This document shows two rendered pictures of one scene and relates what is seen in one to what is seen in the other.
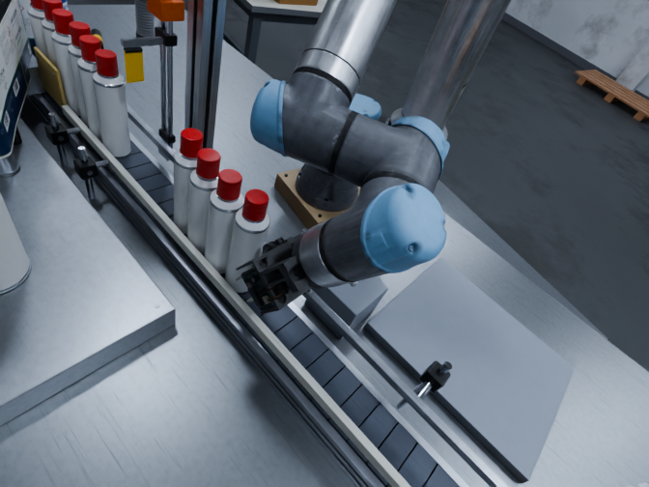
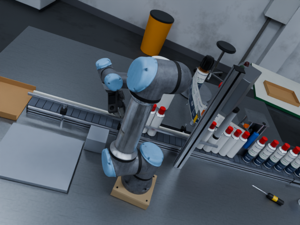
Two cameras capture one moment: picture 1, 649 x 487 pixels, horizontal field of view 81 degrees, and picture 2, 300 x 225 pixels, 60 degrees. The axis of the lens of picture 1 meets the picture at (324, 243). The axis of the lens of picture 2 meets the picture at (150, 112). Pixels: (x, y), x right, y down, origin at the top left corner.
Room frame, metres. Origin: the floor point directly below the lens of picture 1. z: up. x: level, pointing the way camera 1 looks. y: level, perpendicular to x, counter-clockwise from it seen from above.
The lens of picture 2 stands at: (1.30, -0.50, 1.92)
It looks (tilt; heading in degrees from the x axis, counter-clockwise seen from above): 39 degrees down; 141
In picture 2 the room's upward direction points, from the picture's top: 24 degrees clockwise
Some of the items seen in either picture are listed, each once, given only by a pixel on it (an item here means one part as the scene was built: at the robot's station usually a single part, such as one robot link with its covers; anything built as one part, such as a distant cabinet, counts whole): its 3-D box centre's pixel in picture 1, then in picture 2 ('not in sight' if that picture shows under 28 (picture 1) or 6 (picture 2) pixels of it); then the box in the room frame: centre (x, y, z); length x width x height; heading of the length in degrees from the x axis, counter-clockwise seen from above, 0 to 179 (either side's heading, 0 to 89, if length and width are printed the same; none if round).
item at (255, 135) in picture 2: not in sight; (248, 142); (0.68, 0.80, 0.98); 0.03 x 0.03 x 0.17
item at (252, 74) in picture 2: not in sight; (235, 87); (0.64, 0.43, 1.38); 0.17 x 0.10 x 0.19; 118
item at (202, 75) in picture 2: not in sight; (201, 73); (0.06, 0.80, 1.04); 0.09 x 0.09 x 0.29
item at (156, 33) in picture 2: not in sight; (155, 34); (-1.95, 1.59, 0.30); 0.39 x 0.38 x 0.60; 142
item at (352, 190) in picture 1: (330, 173); (139, 174); (0.74, 0.05, 0.92); 0.15 x 0.15 x 0.10
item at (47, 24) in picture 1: (62, 53); (230, 142); (0.67, 0.66, 0.98); 0.05 x 0.05 x 0.20
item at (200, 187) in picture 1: (205, 205); (147, 118); (0.43, 0.21, 0.98); 0.05 x 0.05 x 0.20
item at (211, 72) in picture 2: not in sight; (216, 61); (-1.32, 2.39, 0.29); 0.54 x 0.51 x 0.57; 151
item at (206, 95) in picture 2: not in sight; (193, 89); (0.06, 0.80, 0.89); 0.31 x 0.31 x 0.01
